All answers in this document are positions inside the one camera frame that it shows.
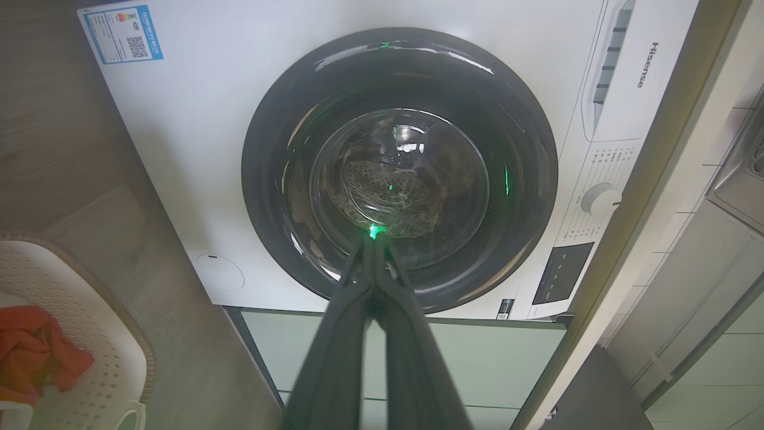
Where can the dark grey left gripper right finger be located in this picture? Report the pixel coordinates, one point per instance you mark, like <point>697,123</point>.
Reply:
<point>418,370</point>

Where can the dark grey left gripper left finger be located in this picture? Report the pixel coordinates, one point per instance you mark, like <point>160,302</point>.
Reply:
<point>334,358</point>

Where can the cream perforated laundry basket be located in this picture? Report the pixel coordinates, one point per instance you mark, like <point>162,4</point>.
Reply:
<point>101,322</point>

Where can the pale green cabinet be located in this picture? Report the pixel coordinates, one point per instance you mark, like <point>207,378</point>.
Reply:
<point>489,370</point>

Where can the small dark sticker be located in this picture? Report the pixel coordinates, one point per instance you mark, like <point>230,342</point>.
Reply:
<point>505,309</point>

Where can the round white filter cover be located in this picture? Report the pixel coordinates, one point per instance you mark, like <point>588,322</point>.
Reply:
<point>219,273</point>

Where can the black display panel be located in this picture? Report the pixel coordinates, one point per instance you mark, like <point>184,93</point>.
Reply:
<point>563,273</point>

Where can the dark grey cabinet panel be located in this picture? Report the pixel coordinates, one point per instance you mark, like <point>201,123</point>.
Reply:
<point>597,394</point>

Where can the black round washing machine door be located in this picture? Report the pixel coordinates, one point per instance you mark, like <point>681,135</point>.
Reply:
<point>400,173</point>

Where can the white round dial knob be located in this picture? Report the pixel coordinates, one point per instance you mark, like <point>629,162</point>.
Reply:
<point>600,200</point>

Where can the white washing machine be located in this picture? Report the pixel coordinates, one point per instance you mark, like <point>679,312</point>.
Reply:
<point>197,149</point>

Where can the red white garment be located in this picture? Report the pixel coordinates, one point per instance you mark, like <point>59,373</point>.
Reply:
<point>36,352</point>

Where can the beige countertop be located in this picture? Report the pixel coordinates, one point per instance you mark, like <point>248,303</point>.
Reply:
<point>674,119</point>

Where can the grey metal sink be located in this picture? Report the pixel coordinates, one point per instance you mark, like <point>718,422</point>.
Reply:
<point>740,185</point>

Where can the white detergent drawer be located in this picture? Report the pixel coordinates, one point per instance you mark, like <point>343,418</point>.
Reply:
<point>638,65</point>

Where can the blue energy label sticker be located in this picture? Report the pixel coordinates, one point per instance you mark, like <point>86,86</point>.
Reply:
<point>122,34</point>

